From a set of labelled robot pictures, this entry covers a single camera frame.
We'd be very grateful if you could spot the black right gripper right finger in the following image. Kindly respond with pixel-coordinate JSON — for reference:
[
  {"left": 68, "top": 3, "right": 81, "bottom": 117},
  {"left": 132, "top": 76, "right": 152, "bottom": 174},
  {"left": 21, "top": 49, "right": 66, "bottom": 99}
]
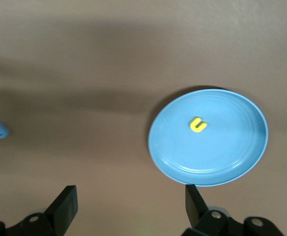
[{"left": 181, "top": 184, "right": 286, "bottom": 236}]

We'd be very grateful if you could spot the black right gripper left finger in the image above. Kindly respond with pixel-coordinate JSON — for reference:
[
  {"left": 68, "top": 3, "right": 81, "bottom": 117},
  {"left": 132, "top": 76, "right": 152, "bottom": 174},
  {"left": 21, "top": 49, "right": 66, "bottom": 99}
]
[{"left": 0, "top": 185, "right": 79, "bottom": 236}]

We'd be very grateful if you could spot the yellow foam letter u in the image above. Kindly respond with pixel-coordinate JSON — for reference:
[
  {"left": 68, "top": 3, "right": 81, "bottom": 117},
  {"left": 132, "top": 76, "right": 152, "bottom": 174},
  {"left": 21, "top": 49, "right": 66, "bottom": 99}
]
[{"left": 190, "top": 116, "right": 208, "bottom": 133}]

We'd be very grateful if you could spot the blue plate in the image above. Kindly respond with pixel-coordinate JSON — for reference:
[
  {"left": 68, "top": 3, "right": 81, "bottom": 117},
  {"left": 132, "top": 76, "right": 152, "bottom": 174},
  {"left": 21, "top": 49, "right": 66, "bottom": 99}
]
[{"left": 147, "top": 88, "right": 269, "bottom": 187}]

